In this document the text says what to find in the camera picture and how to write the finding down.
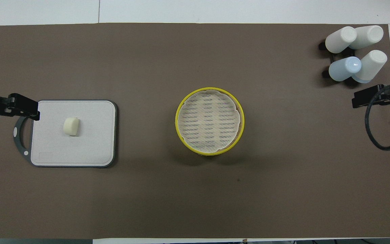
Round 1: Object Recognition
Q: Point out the white steamed bun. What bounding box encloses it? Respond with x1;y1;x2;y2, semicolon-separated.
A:
63;117;80;137

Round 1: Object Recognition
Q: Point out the yellow round steamer basket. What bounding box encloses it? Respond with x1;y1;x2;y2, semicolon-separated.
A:
175;87;245;156

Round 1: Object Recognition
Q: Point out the white mesh steamer liner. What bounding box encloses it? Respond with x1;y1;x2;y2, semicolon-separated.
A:
177;90;241;152

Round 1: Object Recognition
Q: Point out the white plastic cup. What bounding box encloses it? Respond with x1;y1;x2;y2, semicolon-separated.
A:
349;25;384;50
352;50;388;84
325;26;358;54

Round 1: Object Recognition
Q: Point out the light blue plastic cup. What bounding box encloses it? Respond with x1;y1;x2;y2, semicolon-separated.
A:
328;56;362;82

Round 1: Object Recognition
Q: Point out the black cup rack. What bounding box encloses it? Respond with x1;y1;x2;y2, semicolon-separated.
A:
319;40;356;78

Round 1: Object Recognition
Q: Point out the white cutting board grey rim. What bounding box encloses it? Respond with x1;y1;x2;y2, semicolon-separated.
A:
12;99;118;168

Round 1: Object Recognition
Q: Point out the brown table mat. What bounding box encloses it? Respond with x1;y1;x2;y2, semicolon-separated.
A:
0;23;390;239

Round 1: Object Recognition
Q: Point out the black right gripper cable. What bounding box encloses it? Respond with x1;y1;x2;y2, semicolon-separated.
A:
365;83;390;151

